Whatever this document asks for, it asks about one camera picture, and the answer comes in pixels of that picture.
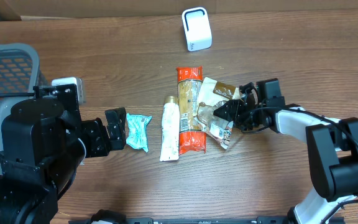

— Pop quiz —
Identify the white bottle gold cap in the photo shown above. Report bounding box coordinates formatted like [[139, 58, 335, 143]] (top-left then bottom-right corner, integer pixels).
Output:
[[160, 96, 180, 162]]

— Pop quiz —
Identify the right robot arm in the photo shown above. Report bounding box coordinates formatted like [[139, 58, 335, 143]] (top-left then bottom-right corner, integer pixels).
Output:
[[214, 78, 358, 223]]

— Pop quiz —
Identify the white barcode scanner stand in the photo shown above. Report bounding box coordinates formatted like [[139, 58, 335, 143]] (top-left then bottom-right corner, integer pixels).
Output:
[[181, 7, 213, 52]]

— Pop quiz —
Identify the orange spaghetti pasta package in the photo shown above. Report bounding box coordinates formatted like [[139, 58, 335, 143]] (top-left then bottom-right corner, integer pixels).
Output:
[[177, 67, 206, 155]]

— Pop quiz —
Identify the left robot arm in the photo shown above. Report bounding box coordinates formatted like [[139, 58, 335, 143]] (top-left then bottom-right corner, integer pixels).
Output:
[[0, 84, 126, 223]]

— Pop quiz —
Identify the beige snack bag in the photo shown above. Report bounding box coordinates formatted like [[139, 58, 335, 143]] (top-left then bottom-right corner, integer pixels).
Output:
[[195, 77, 241, 149]]

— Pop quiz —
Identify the mint green wipes pack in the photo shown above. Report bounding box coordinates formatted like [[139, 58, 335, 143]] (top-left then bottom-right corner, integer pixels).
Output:
[[126, 113, 152, 153]]

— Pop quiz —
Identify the grey plastic mesh basket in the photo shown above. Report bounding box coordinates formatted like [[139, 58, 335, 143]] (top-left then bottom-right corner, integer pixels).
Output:
[[0, 43, 48, 151]]

